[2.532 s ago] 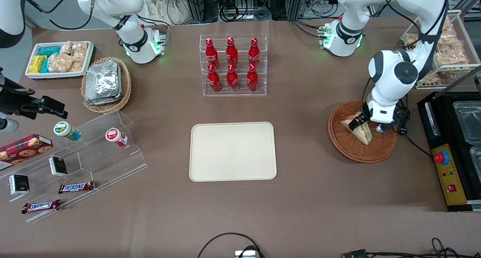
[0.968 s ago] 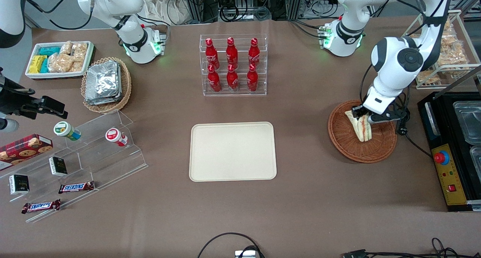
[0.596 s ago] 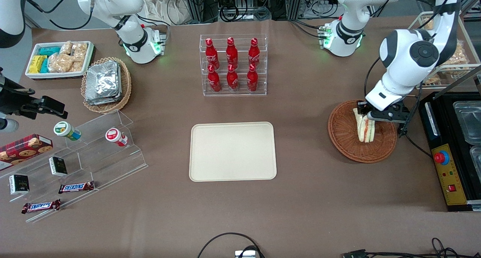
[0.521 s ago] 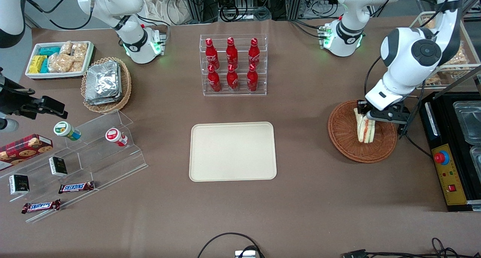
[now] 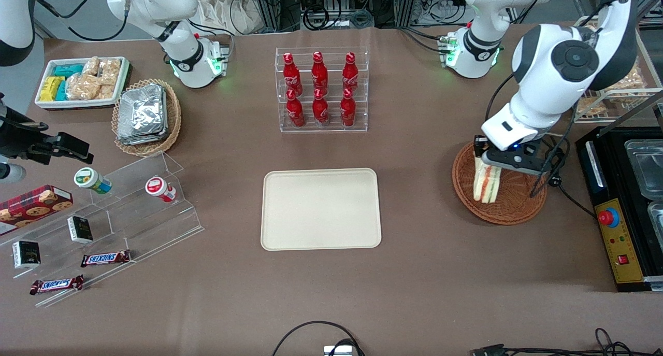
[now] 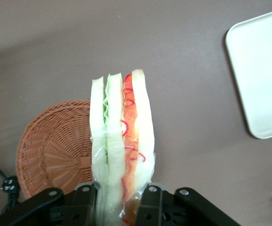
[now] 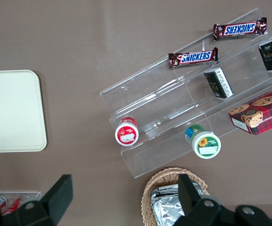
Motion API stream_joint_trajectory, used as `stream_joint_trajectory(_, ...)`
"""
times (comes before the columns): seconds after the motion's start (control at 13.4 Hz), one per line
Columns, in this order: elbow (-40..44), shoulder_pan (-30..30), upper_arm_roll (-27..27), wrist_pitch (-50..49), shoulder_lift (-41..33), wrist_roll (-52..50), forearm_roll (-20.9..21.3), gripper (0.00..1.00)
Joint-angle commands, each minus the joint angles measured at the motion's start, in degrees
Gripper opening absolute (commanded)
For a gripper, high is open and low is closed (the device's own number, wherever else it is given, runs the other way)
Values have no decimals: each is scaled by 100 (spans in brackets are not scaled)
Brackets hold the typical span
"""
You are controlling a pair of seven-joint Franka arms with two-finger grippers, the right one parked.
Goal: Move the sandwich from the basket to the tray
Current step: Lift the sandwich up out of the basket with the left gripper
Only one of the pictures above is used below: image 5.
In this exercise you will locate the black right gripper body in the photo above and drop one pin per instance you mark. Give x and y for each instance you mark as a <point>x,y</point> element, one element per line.
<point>19,137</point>

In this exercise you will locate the triangular sandwich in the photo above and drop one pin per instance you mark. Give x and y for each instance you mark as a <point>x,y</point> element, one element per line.
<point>487,185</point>

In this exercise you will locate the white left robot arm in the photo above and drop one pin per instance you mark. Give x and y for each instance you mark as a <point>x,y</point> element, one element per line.
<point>549,71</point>

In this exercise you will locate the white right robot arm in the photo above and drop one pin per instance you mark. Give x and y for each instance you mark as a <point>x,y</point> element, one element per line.
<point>181,60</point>

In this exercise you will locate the brown round wicker basket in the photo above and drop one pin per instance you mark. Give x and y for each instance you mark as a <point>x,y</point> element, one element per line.
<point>518,205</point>

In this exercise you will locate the light oval wicker basket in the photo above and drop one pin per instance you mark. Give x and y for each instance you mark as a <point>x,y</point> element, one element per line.
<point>173,123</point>

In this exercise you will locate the beige rectangular tray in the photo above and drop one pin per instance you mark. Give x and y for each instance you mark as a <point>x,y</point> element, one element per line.
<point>321,211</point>

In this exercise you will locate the green lid yogurt cup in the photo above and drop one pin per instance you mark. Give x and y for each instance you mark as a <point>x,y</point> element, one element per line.
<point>88,179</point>

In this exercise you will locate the white rectangular snack bin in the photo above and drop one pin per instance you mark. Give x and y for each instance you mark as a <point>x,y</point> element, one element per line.
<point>46,103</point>

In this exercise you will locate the red tartan cookie box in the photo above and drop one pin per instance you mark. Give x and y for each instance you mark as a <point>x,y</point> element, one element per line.
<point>31,208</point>

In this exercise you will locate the teal snack pack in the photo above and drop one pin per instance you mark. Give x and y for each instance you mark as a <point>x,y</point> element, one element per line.
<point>62,91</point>
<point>67,70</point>

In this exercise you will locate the yellow snack pack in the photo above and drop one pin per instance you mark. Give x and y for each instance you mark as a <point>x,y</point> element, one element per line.
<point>51,88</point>

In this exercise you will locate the rice cracker bag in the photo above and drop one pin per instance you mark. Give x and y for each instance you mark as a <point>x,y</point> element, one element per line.
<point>110,71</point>
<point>91,66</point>
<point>105,91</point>
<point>83,86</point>

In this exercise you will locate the stack of foil containers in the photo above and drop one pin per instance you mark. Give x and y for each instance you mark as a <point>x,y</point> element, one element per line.
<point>141,115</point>

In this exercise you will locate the small black box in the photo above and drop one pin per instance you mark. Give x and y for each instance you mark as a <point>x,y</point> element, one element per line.
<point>80,229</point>
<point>26,255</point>

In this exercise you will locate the red lid yogurt cup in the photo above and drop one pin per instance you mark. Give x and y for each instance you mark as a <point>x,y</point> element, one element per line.
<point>156,186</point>

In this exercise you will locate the clear acrylic step display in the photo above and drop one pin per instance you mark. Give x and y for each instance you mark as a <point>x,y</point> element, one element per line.
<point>155,226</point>

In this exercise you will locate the snickers chocolate bar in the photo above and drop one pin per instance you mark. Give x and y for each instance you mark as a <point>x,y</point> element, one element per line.
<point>57,284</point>
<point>105,258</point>

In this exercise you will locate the large metal pan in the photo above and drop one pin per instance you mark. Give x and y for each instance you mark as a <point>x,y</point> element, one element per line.
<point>647,164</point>

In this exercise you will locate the red cola bottle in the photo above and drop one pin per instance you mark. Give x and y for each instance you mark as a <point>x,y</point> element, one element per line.
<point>320,111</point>
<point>291,76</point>
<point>350,73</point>
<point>295,112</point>
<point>319,73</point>
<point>348,111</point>

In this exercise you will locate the black machine with yellow panel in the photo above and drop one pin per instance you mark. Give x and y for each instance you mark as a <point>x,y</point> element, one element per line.
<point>621,252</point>

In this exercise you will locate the clear acrylic bottle rack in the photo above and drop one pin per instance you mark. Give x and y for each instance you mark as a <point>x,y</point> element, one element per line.
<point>331,130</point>

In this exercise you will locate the small metal pan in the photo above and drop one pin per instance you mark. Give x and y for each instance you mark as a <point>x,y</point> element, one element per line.
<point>657,221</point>

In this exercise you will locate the white fabric bag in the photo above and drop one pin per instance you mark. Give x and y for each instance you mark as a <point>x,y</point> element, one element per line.
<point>228,9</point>

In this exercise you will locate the silver device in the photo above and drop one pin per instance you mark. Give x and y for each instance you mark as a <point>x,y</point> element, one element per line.
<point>339,351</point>

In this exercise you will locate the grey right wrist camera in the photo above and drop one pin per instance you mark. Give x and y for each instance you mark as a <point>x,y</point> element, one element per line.
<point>11,173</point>

